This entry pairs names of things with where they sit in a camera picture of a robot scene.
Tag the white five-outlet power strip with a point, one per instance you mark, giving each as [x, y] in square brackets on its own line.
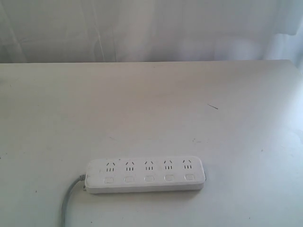
[144, 174]

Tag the white backdrop curtain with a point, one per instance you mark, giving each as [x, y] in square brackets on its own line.
[150, 30]

